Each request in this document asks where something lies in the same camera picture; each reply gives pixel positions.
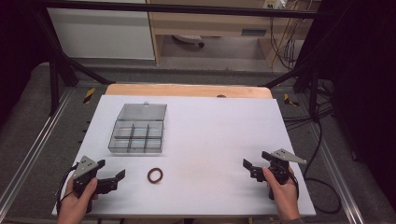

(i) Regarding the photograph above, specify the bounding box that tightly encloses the person's right hand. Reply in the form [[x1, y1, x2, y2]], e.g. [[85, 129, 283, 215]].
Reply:
[[262, 165, 302, 222]]

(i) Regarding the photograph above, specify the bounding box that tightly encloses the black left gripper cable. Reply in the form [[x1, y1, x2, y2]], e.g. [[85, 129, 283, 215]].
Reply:
[[54, 162, 79, 217]]

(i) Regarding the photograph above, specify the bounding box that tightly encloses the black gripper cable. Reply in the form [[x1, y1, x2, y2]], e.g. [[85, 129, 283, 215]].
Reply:
[[54, 162, 79, 217], [287, 169, 301, 201]]

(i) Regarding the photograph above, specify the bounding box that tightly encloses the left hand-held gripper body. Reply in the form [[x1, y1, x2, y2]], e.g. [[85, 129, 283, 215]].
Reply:
[[72, 154, 119, 215]]

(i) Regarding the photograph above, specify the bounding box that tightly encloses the white power strip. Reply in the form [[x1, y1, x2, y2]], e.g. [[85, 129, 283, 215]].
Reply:
[[262, 0, 288, 10]]

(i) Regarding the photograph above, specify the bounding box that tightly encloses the grey chair base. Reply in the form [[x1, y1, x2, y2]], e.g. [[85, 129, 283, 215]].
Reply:
[[171, 34, 206, 49]]

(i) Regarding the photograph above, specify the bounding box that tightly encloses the hanging cable bundle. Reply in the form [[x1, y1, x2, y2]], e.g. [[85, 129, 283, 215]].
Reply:
[[268, 8, 305, 72]]

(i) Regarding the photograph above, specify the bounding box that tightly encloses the long black floor cable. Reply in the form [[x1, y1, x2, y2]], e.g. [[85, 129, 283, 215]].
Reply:
[[303, 119, 343, 216]]

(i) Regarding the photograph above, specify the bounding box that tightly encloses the black metal frame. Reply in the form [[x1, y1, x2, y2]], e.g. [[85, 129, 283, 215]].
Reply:
[[31, 0, 332, 123]]

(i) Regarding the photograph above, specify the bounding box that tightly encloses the person's left hand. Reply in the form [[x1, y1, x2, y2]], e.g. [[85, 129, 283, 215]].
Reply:
[[56, 176, 99, 224]]

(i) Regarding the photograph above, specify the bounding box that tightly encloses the aluminium rail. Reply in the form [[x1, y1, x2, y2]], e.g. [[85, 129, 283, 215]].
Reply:
[[0, 88, 75, 213], [310, 123, 366, 224]]

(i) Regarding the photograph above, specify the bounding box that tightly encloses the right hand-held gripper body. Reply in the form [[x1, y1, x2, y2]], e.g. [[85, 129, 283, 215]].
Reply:
[[249, 147, 308, 201]]

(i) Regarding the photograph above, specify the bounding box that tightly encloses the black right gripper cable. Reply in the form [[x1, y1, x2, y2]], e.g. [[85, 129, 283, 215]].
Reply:
[[287, 169, 301, 201]]

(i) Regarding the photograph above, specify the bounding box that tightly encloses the light wooden desk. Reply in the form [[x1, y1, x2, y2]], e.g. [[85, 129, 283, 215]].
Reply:
[[145, 0, 322, 67]]

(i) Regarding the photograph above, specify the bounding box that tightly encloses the clear plastic compartment box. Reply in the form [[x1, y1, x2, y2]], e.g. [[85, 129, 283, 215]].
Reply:
[[107, 102, 168, 155]]

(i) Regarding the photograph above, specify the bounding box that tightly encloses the black curtain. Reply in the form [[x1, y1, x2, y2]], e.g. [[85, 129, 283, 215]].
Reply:
[[0, 0, 54, 120], [311, 0, 396, 214]]

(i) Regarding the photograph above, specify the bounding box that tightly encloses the white cabinet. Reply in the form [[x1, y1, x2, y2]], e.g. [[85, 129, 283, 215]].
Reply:
[[46, 7, 156, 61]]

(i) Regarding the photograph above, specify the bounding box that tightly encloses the brown ring bracelet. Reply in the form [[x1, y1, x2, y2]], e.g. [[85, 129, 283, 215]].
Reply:
[[147, 167, 164, 185]]

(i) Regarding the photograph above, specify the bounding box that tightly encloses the light wooden table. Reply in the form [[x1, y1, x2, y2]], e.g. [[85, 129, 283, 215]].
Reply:
[[105, 83, 275, 100]]

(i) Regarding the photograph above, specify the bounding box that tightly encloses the black floor cable bundle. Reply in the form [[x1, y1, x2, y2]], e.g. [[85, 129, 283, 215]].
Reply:
[[282, 102, 334, 133]]

